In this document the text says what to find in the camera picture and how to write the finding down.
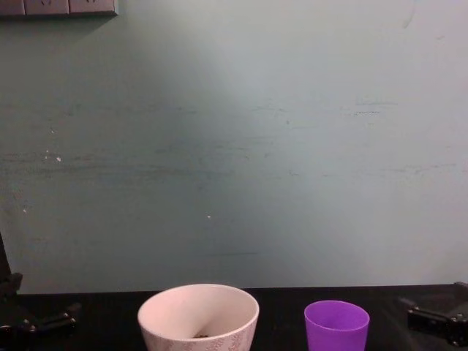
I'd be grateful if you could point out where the black table cloth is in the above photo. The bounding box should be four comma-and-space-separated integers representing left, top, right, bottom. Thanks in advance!
0, 282, 468, 351

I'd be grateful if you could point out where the white patterned ceramic cup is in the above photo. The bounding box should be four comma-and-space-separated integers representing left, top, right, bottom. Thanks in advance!
137, 283, 260, 351

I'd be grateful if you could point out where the grey wall socket plate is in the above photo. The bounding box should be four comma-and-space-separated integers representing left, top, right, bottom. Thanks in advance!
0, 0, 26, 17
24, 0, 70, 16
68, 0, 120, 17

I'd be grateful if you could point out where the purple plastic cup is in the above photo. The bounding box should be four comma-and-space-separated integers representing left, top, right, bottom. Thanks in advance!
303, 300, 371, 351

